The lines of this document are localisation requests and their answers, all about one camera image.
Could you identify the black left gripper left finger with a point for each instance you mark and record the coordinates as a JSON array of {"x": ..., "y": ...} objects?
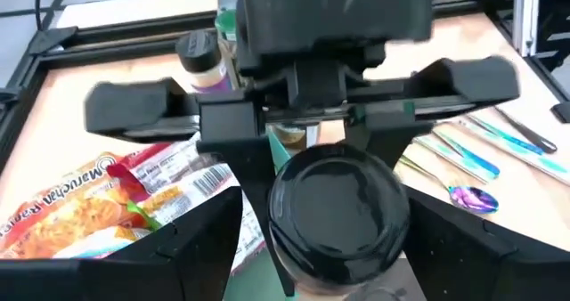
[{"x": 205, "y": 247}]

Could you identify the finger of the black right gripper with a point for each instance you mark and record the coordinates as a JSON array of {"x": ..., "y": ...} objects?
[
  {"x": 387, "y": 132},
  {"x": 240, "y": 145}
]

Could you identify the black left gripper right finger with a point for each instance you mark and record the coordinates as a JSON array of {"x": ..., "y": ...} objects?
[{"x": 450, "y": 256}]

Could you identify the gold-lid spice jar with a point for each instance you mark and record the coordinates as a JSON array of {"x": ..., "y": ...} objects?
[{"x": 289, "y": 136}]

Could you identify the red roast beef ramen packet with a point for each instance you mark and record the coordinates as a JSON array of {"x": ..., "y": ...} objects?
[{"x": 178, "y": 167}]

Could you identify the pink and green ramen packet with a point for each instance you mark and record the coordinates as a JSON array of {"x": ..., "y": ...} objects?
[{"x": 143, "y": 215}]

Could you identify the black-lid dark glass jar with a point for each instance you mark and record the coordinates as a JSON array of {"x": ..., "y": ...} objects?
[{"x": 338, "y": 212}]

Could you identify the black-lid purple-label spice jar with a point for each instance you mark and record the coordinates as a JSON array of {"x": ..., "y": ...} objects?
[{"x": 200, "y": 56}]

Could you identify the green-label glass jar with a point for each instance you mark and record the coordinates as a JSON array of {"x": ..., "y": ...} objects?
[{"x": 226, "y": 25}]

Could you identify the black metal spoon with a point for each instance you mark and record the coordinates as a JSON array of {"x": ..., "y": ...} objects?
[{"x": 530, "y": 134}]

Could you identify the orange ramen packet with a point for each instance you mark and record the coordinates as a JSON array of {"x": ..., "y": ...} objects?
[{"x": 67, "y": 207}]

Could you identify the teal translucent plastic bin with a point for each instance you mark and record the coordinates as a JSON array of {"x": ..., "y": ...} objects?
[{"x": 278, "y": 152}]

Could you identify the silver aluminium post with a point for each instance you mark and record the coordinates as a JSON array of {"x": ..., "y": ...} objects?
[{"x": 525, "y": 16}]

